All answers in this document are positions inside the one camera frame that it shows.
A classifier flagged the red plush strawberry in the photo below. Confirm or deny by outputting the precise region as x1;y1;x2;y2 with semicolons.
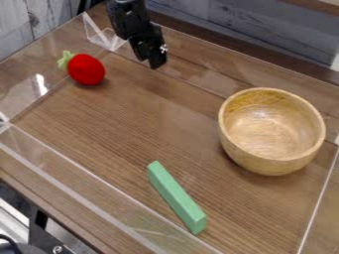
57;51;105;86

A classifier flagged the clear acrylic corner bracket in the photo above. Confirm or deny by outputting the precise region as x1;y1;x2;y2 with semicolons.
83;13;125;52

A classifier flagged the green rectangular block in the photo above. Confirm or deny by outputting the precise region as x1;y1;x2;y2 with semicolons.
147;161;207;235

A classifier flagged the black metal table frame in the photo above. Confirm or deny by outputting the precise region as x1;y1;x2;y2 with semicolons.
28;208;76;254

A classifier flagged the black cable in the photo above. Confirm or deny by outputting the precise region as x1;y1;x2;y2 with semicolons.
0;233;24;254

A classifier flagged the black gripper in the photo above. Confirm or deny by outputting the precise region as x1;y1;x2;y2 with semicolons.
105;0;167;69

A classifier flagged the clear acrylic front wall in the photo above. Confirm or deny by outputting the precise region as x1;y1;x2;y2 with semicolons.
0;119;221;254

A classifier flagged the wooden bowl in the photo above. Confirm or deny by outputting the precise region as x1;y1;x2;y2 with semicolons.
219;87;325;176

